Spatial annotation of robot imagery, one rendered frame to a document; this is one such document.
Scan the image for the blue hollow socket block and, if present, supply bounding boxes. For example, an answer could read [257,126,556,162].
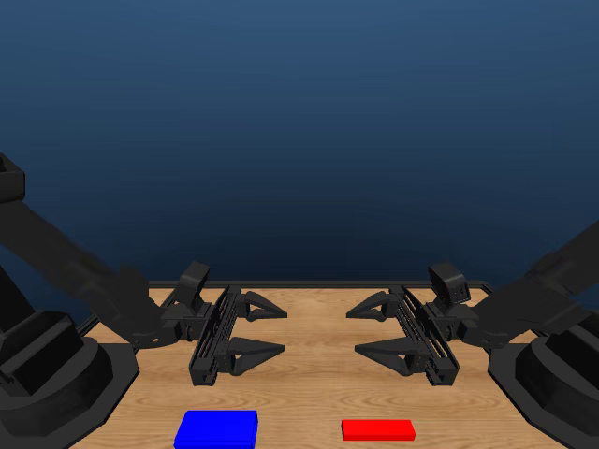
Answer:
[173,410,259,449]

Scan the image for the black table frame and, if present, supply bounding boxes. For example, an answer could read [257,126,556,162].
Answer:
[77,279,495,337]

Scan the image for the thin red peg bar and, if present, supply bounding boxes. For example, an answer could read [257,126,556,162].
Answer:
[341,418,416,442]

